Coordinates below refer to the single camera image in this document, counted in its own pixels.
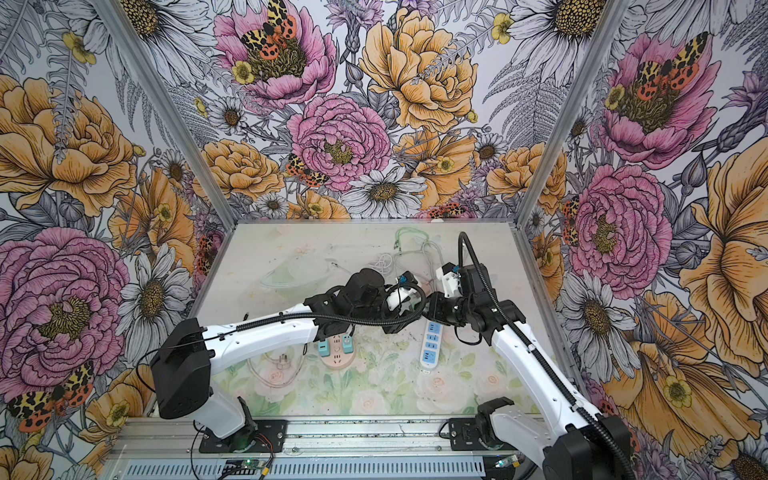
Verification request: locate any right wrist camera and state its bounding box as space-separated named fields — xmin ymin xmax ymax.
xmin=435 ymin=262 xmax=461 ymax=299

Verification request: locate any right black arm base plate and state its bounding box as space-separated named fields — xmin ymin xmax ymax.
xmin=438 ymin=417 xmax=516 ymax=451

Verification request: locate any teal charger with white cable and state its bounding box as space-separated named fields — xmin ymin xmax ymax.
xmin=341 ymin=335 xmax=354 ymax=355

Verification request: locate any aluminium front rail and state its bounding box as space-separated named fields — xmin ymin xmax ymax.
xmin=112 ymin=415 xmax=554 ymax=459

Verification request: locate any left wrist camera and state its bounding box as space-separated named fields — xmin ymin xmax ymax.
xmin=385 ymin=271 xmax=420 ymax=313

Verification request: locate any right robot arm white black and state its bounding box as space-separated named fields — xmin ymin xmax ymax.
xmin=426 ymin=232 xmax=635 ymax=479

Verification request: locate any lilac usb cable bundle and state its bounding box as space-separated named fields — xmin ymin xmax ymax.
xmin=365 ymin=251 xmax=397 ymax=278

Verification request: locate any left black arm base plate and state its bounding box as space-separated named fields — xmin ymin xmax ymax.
xmin=198 ymin=419 xmax=289 ymax=454

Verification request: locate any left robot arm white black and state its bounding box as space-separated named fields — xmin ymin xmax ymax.
xmin=149 ymin=268 xmax=427 ymax=439

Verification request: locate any green usb cable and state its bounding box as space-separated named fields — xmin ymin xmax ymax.
xmin=392 ymin=226 xmax=432 ymax=256

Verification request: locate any teal charger with black cable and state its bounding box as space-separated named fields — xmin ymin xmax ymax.
xmin=317 ymin=339 xmax=331 ymax=358

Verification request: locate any pink charger adapter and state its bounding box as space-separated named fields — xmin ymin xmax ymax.
xmin=332 ymin=336 xmax=345 ymax=355

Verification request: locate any pink socket cord with plug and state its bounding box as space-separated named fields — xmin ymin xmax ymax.
xmin=245 ymin=350 xmax=319 ymax=390

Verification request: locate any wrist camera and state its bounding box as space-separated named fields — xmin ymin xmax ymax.
xmin=385 ymin=271 xmax=420 ymax=313
xmin=435 ymin=262 xmax=461 ymax=299

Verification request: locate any round pink power socket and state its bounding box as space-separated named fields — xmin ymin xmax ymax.
xmin=320 ymin=340 xmax=355 ymax=370

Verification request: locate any white blue power strip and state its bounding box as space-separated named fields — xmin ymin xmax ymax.
xmin=419 ymin=320 xmax=443 ymax=370

